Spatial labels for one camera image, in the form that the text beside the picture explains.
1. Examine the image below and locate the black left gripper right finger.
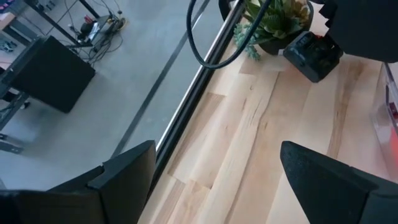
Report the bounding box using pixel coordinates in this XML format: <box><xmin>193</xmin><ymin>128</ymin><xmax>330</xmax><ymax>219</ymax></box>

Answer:
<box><xmin>280</xmin><ymin>141</ymin><xmax>398</xmax><ymax>224</ymax></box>

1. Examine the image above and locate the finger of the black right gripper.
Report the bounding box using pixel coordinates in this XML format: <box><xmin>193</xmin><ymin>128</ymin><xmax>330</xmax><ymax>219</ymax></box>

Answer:
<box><xmin>282</xmin><ymin>30</ymin><xmax>345</xmax><ymax>83</ymax></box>

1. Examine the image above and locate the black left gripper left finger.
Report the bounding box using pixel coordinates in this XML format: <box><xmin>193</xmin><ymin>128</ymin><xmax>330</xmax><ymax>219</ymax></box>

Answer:
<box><xmin>0</xmin><ymin>140</ymin><xmax>157</xmax><ymax>224</ymax></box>

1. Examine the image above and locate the succulent plant in black pot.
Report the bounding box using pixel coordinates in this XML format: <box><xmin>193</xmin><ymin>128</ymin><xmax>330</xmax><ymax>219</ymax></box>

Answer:
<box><xmin>233</xmin><ymin>0</ymin><xmax>315</xmax><ymax>62</ymax></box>

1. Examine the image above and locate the clear plastic container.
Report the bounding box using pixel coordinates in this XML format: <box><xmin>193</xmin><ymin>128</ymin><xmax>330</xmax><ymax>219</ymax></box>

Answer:
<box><xmin>369</xmin><ymin>62</ymin><xmax>398</xmax><ymax>183</ymax></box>

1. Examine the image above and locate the black box cart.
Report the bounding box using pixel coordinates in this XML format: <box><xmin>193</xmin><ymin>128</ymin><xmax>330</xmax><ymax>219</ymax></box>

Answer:
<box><xmin>11</xmin><ymin>35</ymin><xmax>96</xmax><ymax>113</ymax></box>

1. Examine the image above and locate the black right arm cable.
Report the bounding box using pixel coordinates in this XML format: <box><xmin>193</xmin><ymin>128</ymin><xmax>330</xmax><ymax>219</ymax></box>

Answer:
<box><xmin>186</xmin><ymin>0</ymin><xmax>274</xmax><ymax>70</ymax></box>

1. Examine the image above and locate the black metal desk frame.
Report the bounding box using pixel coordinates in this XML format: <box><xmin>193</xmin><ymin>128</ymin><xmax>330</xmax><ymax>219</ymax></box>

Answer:
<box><xmin>0</xmin><ymin>0</ymin><xmax>103</xmax><ymax>131</ymax></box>

